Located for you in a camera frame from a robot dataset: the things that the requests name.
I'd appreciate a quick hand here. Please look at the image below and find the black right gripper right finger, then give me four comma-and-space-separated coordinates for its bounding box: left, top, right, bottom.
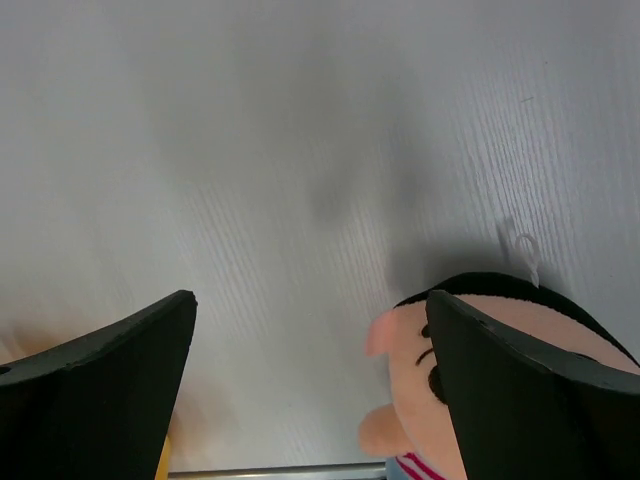
426, 291, 639, 479

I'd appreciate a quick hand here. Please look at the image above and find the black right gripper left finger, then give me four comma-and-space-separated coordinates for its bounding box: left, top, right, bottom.
1, 290, 197, 479

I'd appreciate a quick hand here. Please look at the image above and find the peach doll striped shirt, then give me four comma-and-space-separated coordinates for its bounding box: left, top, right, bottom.
359, 272, 639, 479

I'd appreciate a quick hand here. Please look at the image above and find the yellow bear polka dot dress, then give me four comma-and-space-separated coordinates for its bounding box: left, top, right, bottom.
154, 436, 171, 480

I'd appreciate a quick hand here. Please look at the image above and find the aluminium rail frame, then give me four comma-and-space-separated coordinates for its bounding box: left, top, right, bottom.
169, 462, 386, 480

